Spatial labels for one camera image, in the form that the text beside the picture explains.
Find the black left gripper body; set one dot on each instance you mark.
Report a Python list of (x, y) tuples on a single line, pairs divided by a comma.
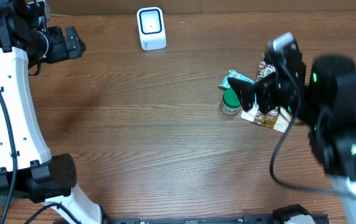
[(57, 50)]

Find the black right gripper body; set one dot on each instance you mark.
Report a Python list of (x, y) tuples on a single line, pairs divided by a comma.
[(266, 97)]

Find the green lid jar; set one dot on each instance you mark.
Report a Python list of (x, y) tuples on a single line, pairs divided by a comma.
[(230, 104)]

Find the large teal snack packet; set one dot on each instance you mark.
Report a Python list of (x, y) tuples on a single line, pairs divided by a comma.
[(236, 75)]

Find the beige brown snack pouch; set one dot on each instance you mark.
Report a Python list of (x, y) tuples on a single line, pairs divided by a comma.
[(276, 119)]

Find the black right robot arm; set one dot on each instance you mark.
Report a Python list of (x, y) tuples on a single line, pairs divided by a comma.
[(324, 98)]

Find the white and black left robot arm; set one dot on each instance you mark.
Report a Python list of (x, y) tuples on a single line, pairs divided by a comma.
[(28, 170)]

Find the white barcode scanner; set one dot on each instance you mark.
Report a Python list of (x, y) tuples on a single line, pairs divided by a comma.
[(151, 28)]

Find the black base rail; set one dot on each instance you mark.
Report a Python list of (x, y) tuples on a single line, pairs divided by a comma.
[(245, 219)]

